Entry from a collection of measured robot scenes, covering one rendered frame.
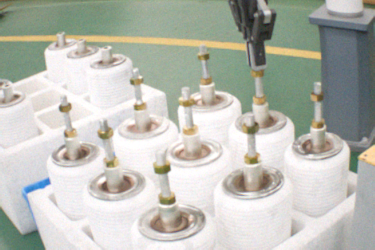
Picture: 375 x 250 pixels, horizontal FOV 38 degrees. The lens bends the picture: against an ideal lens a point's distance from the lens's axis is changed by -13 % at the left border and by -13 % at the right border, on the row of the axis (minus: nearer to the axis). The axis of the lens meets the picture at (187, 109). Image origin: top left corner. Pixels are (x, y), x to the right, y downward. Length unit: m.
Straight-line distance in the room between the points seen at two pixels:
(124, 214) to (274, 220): 0.18
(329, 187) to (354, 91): 0.52
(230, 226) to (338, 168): 0.16
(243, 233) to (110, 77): 0.56
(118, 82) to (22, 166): 0.27
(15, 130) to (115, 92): 0.23
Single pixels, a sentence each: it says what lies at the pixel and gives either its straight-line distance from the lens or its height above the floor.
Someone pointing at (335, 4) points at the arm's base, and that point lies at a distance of 1.23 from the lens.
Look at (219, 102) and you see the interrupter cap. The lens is 0.94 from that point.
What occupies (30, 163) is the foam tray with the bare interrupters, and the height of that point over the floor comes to 0.14.
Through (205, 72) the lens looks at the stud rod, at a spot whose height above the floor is 0.30.
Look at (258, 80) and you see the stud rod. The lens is 0.83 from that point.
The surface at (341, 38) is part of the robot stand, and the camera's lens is 1.22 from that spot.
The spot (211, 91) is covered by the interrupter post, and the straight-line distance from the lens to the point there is 0.93.
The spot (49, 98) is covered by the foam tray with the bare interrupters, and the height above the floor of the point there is 0.16.
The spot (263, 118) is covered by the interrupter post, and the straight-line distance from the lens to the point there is 0.85.
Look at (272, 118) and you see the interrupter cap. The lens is 0.87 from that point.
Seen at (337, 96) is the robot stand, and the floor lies 0.12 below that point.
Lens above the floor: 0.61
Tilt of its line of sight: 23 degrees down
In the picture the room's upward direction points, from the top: 7 degrees counter-clockwise
